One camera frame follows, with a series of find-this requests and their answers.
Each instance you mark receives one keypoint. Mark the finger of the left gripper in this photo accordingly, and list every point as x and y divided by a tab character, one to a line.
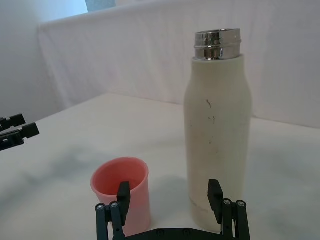
17	136
12	121

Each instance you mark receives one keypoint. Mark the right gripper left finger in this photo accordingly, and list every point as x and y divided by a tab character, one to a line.
123	200

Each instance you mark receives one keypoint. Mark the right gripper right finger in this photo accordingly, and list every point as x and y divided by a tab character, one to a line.
216	197

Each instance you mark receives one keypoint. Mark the pink plastic cup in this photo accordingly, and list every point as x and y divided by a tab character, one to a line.
140	195

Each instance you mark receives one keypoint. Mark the white tablecloth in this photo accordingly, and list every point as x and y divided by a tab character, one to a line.
62	155

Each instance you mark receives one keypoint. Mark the cream vacuum bottle steel neck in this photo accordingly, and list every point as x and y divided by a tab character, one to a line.
217	125

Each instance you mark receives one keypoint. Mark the white curtain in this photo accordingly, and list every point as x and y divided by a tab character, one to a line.
125	55

